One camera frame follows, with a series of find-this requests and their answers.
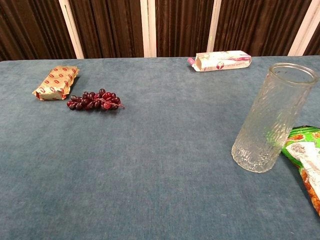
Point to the white frame post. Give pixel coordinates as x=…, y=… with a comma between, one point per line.
x=303, y=27
x=214, y=25
x=71, y=28
x=148, y=27

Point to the dark brown curtain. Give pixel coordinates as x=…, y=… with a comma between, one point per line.
x=112, y=25

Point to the white pink toothpaste box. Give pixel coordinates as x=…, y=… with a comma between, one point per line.
x=222, y=61

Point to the textured transparent glass vase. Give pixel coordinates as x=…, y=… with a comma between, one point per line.
x=272, y=117

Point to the green snack bag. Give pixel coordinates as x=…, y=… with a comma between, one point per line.
x=306, y=160

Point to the gold red-printed snack packet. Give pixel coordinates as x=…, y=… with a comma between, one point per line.
x=56, y=82

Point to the dark red grape bunch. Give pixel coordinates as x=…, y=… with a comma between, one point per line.
x=95, y=100

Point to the blue carpeted table surface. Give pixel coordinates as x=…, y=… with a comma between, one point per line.
x=140, y=162

